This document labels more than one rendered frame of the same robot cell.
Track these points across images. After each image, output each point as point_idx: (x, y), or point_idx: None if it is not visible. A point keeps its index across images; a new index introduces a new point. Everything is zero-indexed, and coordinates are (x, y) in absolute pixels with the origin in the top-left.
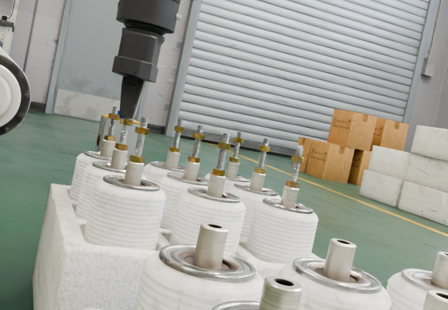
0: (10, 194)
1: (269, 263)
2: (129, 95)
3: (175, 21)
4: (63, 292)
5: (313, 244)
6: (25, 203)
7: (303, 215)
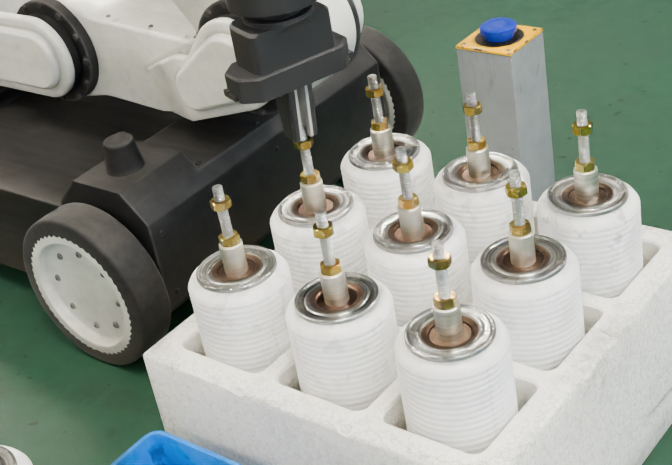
0: (618, 57)
1: (381, 427)
2: (283, 109)
3: None
4: (157, 397)
5: (474, 410)
6: (616, 85)
7: (427, 365)
